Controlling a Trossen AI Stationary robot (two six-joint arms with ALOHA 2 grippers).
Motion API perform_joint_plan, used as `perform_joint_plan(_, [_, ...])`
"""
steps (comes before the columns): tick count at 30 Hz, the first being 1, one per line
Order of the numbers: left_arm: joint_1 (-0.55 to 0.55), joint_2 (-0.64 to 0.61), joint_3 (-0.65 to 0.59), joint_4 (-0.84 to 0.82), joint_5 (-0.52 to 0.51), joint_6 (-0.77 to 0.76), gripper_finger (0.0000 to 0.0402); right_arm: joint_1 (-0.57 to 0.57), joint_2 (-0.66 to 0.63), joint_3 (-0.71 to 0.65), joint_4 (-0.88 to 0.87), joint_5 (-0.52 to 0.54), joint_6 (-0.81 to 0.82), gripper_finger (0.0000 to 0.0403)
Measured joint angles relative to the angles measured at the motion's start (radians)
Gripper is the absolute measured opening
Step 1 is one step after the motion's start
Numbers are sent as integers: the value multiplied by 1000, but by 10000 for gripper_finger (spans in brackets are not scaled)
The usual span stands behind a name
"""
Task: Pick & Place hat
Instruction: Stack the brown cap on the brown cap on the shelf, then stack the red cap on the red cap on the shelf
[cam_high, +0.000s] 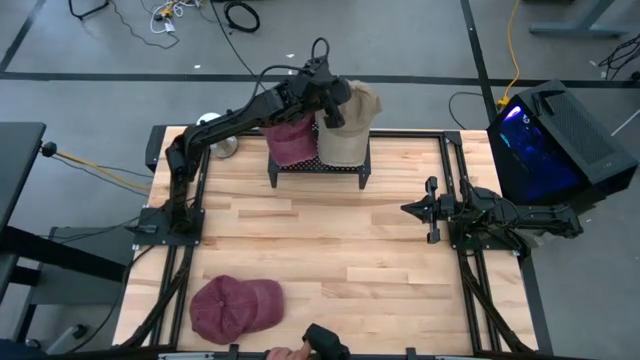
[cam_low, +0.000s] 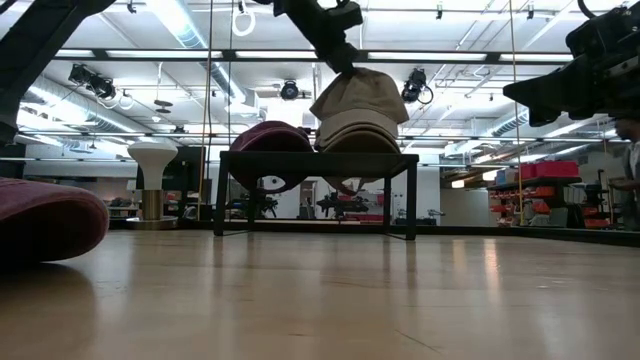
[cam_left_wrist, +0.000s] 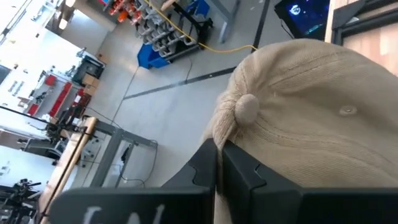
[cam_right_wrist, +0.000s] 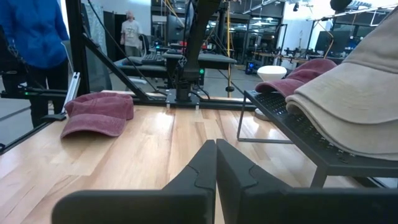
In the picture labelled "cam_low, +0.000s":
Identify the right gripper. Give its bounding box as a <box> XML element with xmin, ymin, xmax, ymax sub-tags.
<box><xmin>501</xmin><ymin>0</ymin><xmax>640</xmax><ymax>128</ymax></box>

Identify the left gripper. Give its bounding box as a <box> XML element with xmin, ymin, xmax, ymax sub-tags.
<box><xmin>252</xmin><ymin>0</ymin><xmax>365</xmax><ymax>77</ymax></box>

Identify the tan baseball cap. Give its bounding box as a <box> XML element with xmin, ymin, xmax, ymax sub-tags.
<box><xmin>323</xmin><ymin>130</ymin><xmax>402</xmax><ymax>197</ymax></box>
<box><xmin>309</xmin><ymin>67</ymin><xmax>411</xmax><ymax>126</ymax></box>
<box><xmin>315</xmin><ymin>108</ymin><xmax>400</xmax><ymax>150</ymax></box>

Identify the maroon baseball cap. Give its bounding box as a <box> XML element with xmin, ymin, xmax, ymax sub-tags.
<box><xmin>229</xmin><ymin>119</ymin><xmax>316</xmax><ymax>195</ymax></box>
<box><xmin>0</xmin><ymin>176</ymin><xmax>111</xmax><ymax>266</ymax></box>

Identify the red plastic storage bin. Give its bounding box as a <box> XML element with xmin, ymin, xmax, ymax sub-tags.
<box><xmin>519</xmin><ymin>160</ymin><xmax>581</xmax><ymax>181</ymax></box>

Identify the black rack with orange bins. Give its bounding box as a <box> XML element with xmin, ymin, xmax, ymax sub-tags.
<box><xmin>487</xmin><ymin>174</ymin><xmax>612</xmax><ymax>231</ymax></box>

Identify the person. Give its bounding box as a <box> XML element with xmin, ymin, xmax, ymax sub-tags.
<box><xmin>610</xmin><ymin>117</ymin><xmax>640</xmax><ymax>232</ymax></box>

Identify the black perforated metal shelf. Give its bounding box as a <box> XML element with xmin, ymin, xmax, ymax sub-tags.
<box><xmin>213</xmin><ymin>151</ymin><xmax>420</xmax><ymax>242</ymax></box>

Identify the white mushroom lamp brass base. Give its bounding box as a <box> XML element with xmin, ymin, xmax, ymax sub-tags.
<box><xmin>126</xmin><ymin>142</ymin><xmax>180</xmax><ymax>232</ymax></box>

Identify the yellow hanging cord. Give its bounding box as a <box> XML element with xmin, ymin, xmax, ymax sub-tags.
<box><xmin>508</xmin><ymin>0</ymin><xmax>525</xmax><ymax>226</ymax></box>

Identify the white hanging ring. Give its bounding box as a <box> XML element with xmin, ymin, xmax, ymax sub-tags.
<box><xmin>231</xmin><ymin>8</ymin><xmax>257</xmax><ymax>38</ymax></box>

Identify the tan hanging cord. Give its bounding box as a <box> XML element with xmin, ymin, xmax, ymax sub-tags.
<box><xmin>198</xmin><ymin>0</ymin><xmax>215</xmax><ymax>221</ymax></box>

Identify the overhead frame light bar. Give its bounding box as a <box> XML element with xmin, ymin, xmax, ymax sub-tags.
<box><xmin>49</xmin><ymin>46</ymin><xmax>576</xmax><ymax>66</ymax></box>

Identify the black ceiling camera cluster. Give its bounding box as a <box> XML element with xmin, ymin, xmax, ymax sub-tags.
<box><xmin>67</xmin><ymin>63</ymin><xmax>118</xmax><ymax>101</ymax></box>

